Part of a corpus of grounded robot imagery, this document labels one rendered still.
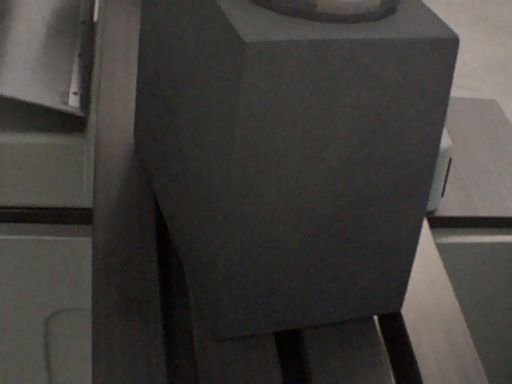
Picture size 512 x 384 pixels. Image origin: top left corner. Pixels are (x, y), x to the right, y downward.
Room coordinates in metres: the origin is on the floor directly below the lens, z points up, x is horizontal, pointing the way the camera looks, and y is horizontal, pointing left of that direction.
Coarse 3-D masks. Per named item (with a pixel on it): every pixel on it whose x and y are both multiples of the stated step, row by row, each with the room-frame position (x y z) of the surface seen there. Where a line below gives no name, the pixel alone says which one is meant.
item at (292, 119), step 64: (192, 0) 0.50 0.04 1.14; (256, 0) 0.46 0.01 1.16; (320, 0) 0.45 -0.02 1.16; (384, 0) 0.46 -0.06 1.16; (192, 64) 0.49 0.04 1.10; (256, 64) 0.42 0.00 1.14; (320, 64) 0.43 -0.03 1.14; (384, 64) 0.44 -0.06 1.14; (448, 64) 0.46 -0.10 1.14; (192, 128) 0.48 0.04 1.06; (256, 128) 0.42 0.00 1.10; (320, 128) 0.43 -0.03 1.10; (384, 128) 0.45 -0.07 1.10; (192, 192) 0.47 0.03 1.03; (256, 192) 0.42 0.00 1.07; (320, 192) 0.43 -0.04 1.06; (384, 192) 0.45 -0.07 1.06; (192, 256) 0.46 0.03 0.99; (256, 256) 0.42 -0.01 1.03; (320, 256) 0.44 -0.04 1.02; (384, 256) 0.45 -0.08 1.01; (256, 320) 0.42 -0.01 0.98; (320, 320) 0.44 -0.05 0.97
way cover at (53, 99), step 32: (0, 0) 0.95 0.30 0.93; (32, 0) 0.99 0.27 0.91; (64, 0) 1.02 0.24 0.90; (0, 32) 0.88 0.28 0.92; (32, 32) 0.91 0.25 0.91; (64, 32) 0.94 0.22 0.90; (0, 64) 0.82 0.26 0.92; (32, 64) 0.84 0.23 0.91; (64, 64) 0.87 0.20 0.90; (32, 96) 0.78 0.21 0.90
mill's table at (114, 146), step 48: (96, 144) 0.61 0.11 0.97; (96, 192) 0.55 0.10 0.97; (144, 192) 0.56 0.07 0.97; (96, 240) 0.50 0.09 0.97; (144, 240) 0.50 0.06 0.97; (432, 240) 0.54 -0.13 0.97; (96, 288) 0.45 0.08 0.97; (144, 288) 0.46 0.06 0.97; (192, 288) 0.46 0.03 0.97; (432, 288) 0.49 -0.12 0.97; (96, 336) 0.41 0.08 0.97; (144, 336) 0.41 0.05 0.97; (192, 336) 0.43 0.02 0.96; (288, 336) 0.45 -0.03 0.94; (336, 336) 0.43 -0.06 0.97; (384, 336) 0.46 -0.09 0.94; (432, 336) 0.44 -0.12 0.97
